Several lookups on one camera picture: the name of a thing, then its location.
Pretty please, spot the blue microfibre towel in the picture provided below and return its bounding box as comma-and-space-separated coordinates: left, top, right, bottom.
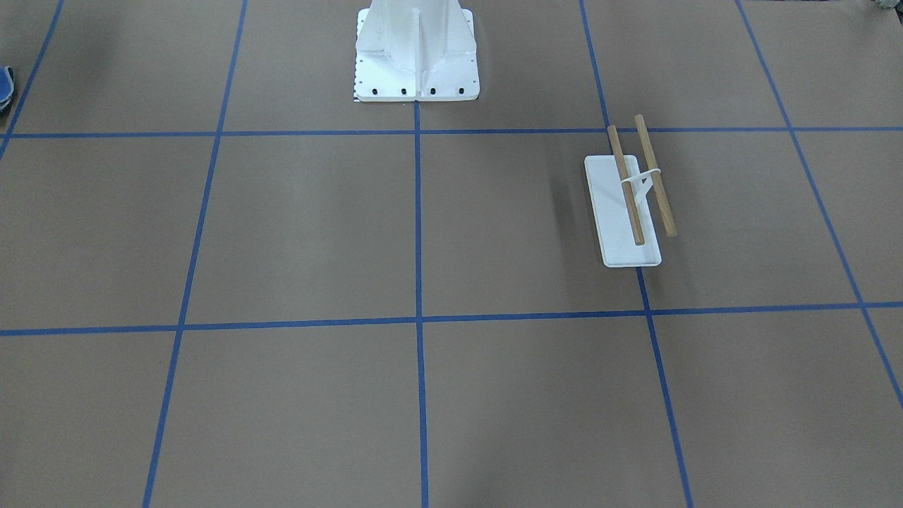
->
0, 66, 16, 118

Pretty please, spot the white towel rack base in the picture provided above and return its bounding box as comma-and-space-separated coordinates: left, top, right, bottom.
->
584, 155, 662, 269

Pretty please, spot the inner wooden rack bar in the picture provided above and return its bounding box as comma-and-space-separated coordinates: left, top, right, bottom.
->
607, 125, 645, 246

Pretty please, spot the wooden rack bar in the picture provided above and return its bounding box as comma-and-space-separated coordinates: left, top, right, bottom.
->
607, 125, 645, 246
634, 114, 677, 237

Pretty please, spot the outer wooden rack bar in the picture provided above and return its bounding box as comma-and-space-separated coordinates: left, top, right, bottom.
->
634, 114, 677, 237

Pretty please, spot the white rack bracket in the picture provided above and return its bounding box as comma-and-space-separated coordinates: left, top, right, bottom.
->
620, 168, 661, 208

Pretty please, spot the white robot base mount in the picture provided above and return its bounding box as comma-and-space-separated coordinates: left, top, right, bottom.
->
353, 1, 480, 102

